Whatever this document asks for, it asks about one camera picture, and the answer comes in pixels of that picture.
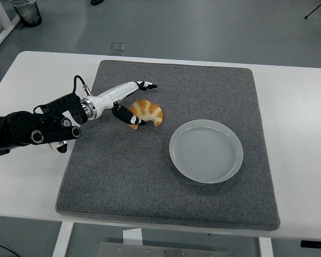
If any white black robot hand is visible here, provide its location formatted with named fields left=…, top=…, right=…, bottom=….
left=92, top=80, right=158, bottom=126

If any orange white croissant bread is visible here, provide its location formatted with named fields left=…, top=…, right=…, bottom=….
left=128, top=99, right=164, bottom=131

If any light grey round plate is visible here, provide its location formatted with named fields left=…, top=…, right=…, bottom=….
left=169, top=119, right=244, bottom=184

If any grey felt mat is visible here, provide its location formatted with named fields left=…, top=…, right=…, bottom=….
left=55, top=59, right=281, bottom=232

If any dark waste bin with bag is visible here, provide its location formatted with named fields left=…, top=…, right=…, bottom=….
left=10, top=0, right=43, bottom=28

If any white paper label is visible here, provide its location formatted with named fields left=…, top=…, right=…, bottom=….
left=122, top=228, right=143, bottom=246

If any white table leg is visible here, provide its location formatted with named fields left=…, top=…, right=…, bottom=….
left=52, top=221, right=75, bottom=257
left=258, top=237, right=274, bottom=257

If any black tripod leg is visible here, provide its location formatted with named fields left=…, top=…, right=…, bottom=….
left=304, top=0, right=321, bottom=19

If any black table control box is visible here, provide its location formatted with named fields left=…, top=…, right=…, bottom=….
left=300, top=240, right=321, bottom=248

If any white desk leg frame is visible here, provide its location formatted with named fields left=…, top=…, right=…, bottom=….
left=0, top=0, right=21, bottom=53

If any black floor cable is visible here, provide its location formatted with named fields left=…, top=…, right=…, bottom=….
left=0, top=239, right=16, bottom=257

